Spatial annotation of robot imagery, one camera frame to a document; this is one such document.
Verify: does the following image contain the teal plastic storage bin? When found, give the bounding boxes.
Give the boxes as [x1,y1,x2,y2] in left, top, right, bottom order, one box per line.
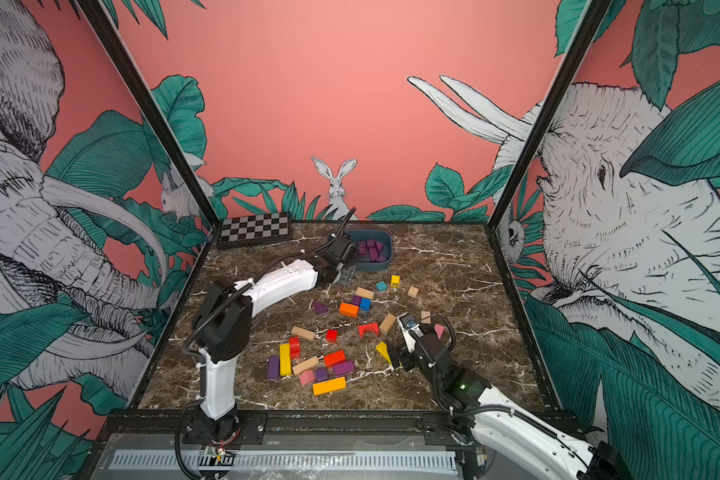
[346,229,394,272]

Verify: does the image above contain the natural wood brick upright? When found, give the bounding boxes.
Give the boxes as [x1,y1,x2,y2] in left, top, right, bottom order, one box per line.
[379,314,397,335]

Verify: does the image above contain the angled yellow brick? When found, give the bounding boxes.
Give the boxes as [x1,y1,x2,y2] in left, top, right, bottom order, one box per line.
[375,341,392,365]

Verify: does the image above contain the natural wood brick centre back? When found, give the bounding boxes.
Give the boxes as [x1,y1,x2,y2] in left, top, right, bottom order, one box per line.
[355,287,374,300]

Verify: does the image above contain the orange red brick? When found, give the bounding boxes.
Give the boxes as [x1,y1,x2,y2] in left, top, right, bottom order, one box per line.
[323,350,346,368]

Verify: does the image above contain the red arch brick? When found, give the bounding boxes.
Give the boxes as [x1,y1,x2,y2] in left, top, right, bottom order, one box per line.
[358,322,380,338]

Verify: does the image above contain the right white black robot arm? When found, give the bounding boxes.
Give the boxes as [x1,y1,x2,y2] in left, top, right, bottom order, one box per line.
[390,312,632,479]

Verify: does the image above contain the purple bricks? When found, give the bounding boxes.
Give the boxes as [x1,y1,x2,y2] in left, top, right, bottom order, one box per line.
[312,302,329,315]

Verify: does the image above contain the orange brick centre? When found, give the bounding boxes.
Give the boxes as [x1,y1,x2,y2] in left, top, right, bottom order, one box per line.
[339,302,359,318]

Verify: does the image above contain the purple brick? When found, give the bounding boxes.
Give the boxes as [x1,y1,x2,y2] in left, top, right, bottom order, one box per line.
[366,239,387,263]
[332,360,355,377]
[267,356,281,380]

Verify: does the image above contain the upright yellow brick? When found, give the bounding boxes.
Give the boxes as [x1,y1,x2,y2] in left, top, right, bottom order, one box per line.
[279,343,292,377]

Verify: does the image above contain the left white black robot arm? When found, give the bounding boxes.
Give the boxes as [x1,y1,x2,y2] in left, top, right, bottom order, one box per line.
[179,213,356,446]

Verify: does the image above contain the metal front rail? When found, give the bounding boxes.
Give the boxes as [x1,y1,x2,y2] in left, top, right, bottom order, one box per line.
[105,449,460,475]

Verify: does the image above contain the pink brick front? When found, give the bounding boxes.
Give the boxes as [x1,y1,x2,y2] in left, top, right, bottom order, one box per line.
[299,370,316,386]

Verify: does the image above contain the red stacked brick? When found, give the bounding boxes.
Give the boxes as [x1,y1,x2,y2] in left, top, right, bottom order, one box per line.
[288,337,301,360]

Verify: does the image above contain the natural wood brick front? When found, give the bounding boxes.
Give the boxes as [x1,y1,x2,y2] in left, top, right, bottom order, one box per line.
[292,356,320,376]

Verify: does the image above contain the black white checkerboard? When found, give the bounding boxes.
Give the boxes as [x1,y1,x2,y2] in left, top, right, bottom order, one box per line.
[217,212,292,249]

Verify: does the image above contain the long yellow brick front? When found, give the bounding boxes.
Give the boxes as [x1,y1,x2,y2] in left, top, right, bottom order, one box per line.
[312,377,347,396]

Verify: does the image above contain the natural wood brick middle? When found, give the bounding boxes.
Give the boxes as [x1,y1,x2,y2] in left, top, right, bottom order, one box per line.
[291,326,316,341]

